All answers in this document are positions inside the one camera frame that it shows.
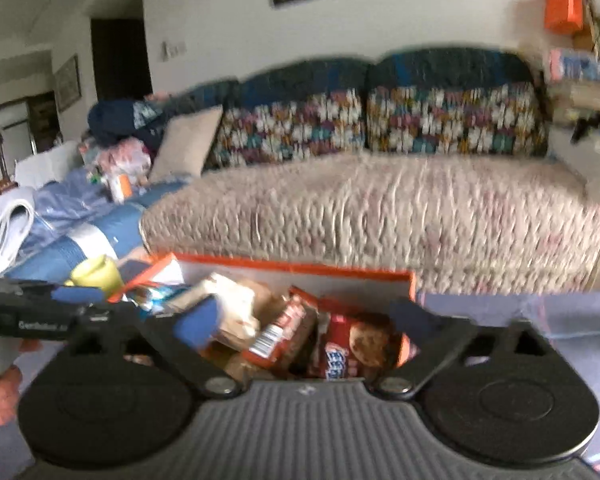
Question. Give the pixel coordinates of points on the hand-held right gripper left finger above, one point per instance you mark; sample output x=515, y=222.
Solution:
x=195, y=325

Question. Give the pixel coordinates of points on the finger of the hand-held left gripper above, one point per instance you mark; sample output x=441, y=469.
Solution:
x=80, y=296

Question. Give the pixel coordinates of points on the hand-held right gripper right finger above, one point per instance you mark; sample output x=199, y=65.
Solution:
x=412, y=320

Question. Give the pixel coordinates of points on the white snack packet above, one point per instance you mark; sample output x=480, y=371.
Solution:
x=230, y=310

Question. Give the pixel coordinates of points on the blue cookie packet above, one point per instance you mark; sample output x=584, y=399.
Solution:
x=155, y=297

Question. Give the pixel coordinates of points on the red snack packet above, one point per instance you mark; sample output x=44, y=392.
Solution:
x=350, y=350

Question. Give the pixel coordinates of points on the orange cardboard box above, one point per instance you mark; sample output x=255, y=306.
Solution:
x=340, y=285

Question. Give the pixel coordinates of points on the red-brown biscuit packet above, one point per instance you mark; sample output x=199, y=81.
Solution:
x=285, y=330

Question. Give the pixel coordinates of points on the person's left hand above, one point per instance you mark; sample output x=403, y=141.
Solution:
x=2, y=400

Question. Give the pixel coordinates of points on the green mug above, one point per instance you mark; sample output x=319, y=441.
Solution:
x=97, y=272

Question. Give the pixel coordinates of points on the blue striped blanket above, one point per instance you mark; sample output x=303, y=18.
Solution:
x=70, y=250

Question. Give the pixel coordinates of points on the folded white newspapers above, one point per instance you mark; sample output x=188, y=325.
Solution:
x=5, y=230

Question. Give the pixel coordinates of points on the quilted pink sofa cover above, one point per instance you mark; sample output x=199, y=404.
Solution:
x=380, y=220

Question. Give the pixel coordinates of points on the orange-labelled jar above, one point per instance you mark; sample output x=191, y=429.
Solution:
x=120, y=189

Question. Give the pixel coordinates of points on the white cloth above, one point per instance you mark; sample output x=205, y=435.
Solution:
x=45, y=165

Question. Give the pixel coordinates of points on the pink plastic bag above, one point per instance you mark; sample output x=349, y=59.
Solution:
x=125, y=160

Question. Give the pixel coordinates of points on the blue plaid tablecloth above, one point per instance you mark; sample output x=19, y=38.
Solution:
x=570, y=320

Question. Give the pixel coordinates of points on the beige pillow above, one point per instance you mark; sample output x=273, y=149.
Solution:
x=185, y=147

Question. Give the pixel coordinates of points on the dark blue clothing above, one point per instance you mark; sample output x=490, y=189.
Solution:
x=120, y=120

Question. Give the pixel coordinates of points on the floral cushion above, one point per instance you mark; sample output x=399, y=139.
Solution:
x=290, y=130
x=455, y=120

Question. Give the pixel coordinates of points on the dark blue-green sofa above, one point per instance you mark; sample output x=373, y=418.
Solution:
x=430, y=67

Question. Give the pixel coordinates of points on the small black object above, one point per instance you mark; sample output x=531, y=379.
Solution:
x=585, y=129

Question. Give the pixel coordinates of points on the pink and blue package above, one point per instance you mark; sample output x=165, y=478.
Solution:
x=580, y=66

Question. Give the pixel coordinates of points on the orange paper bag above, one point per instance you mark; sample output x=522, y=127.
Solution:
x=562, y=7

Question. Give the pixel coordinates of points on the small framed wall picture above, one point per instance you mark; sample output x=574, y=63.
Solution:
x=67, y=85

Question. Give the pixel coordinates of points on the wall switch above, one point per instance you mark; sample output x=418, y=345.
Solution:
x=173, y=50

